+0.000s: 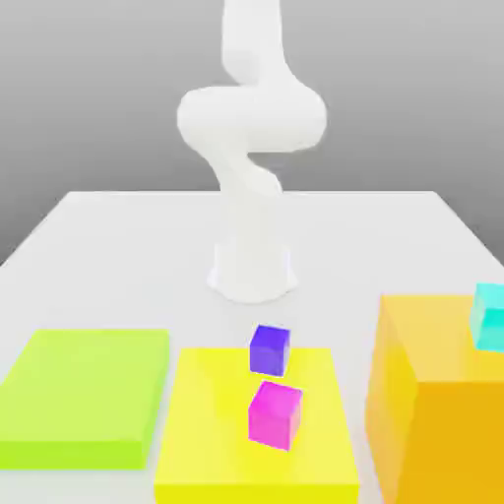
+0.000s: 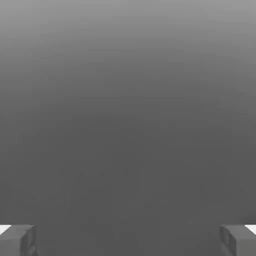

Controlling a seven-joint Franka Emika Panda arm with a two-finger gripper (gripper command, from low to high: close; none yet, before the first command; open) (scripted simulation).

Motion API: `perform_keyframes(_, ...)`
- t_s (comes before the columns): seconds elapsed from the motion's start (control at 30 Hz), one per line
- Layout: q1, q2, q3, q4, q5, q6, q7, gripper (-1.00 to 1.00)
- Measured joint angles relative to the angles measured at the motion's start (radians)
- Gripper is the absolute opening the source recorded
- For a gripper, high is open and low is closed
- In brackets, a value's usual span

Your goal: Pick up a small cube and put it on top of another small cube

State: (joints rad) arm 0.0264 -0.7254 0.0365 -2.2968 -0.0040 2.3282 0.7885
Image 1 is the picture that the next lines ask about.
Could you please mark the small purple cube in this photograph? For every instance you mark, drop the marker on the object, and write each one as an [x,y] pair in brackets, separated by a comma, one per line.
[269,351]

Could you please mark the large orange box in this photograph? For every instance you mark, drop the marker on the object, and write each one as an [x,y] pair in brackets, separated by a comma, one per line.
[441,413]

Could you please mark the large lime green box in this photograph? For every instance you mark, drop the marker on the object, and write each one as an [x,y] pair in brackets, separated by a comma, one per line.
[82,390]

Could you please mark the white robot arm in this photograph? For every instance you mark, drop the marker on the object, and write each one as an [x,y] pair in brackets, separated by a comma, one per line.
[252,118]

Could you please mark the small cyan cube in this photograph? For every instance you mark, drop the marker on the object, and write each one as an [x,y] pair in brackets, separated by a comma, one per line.
[489,317]

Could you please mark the large yellow box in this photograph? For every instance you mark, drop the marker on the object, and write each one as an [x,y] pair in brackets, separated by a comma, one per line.
[220,433]

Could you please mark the small magenta cube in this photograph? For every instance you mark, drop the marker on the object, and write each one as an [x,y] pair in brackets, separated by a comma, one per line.
[274,415]

